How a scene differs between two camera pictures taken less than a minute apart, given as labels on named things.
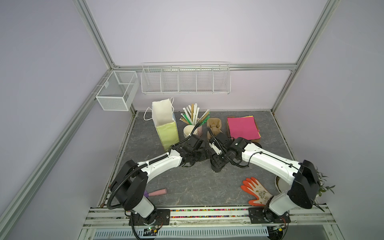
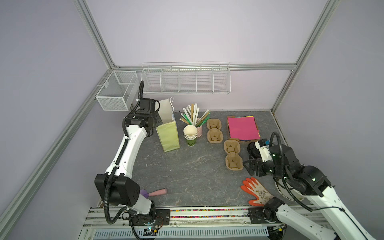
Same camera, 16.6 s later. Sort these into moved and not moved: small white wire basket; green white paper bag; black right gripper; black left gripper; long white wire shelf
Moved: black left gripper; black right gripper
Not moved: long white wire shelf; green white paper bag; small white wire basket
